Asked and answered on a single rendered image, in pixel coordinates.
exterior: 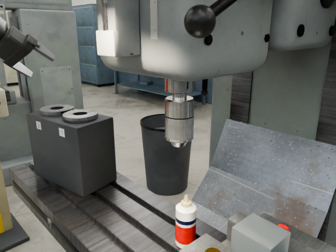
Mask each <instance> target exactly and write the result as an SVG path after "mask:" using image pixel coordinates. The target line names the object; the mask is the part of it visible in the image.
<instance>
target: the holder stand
mask: <svg viewBox="0 0 336 252"><path fill-rule="evenodd" d="M26 119H27V125H28V131H29V138H30V144H31V151H32V157H33V164H34V170H35V174H36V175H37V176H39V177H42V178H44V179H46V180H48V181H50V182H52V183H54V184H56V185H58V186H61V187H63V188H65V189H67V190H69V191H71V192H73V193H75V194H78V195H80V196H82V197H86V196H88V195H89V194H91V193H93V192H95V191H97V190H98V189H100V188H102V187H104V186H106V185H107V184H109V183H111V182H113V181H115V180H116V179H117V170H116V153H115V137H114V120H113V117H111V116H106V115H102V114H98V112H97V111H96V110H92V109H75V108H74V106H72V105H69V104H55V105H48V106H45V107H42V108H40V111H37V112H33V113H28V114H27V115H26Z"/></svg>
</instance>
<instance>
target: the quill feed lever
mask: <svg viewBox="0 0 336 252"><path fill-rule="evenodd" d="M236 1H237V0H217V1H216V2H214V3H213V4H212V5H210V6H207V5H204V4H197V5H194V6H193V7H191V8H190V9H189V10H188V11H187V13H186V14H185V17H184V27H185V29H186V31H187V32H188V34H189V35H191V36H192V37H194V38H198V39H201V38H205V37H207V36H208V35H210V34H211V33H212V32H213V30H214V28H215V26H216V17H217V16H218V15H220V14H221V13H222V12H223V11H225V10H226V9H227V8H228V7H230V6H231V5H232V4H233V3H235V2H236Z"/></svg>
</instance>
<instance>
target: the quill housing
mask: <svg viewBox="0 0 336 252"><path fill-rule="evenodd" d="M216 1H217V0H139V33H140V54H139V55H134V56H120V57H111V56H102V55H101V56H100V57H101V59H102V61H103V63H104V64H105V65H106V66H107V67H108V68H110V69H112V70H114V71H119V72H125V73H131V74H138V75H144V76H150V77H156V78H162V79H169V80H175V81H181V82H193V81H199V80H205V79H211V78H217V77H223V76H229V75H235V74H241V73H247V72H252V71H254V70H256V69H258V68H260V67H261V66H262V65H263V64H264V62H265V61H266V58H267V54H268V46H269V40H270V26H271V17H272V7H273V0H237V1H236V2H235V3H233V4H232V5H231V6H229V7H228V8H227V9H226V10H224V11H223V12H222V13H221V14H219V15H218V16H217V17H216V24H215V28H214V30H213V31H212V33H211V34H210V35H208V36H207V37H204V38H195V37H193V36H191V35H189V34H188V32H187V31H186V29H185V25H184V18H185V15H186V13H187V11H188V10H189V9H190V8H191V7H193V6H195V5H206V6H208V7H209V6H211V5H212V4H213V3H215V2H216Z"/></svg>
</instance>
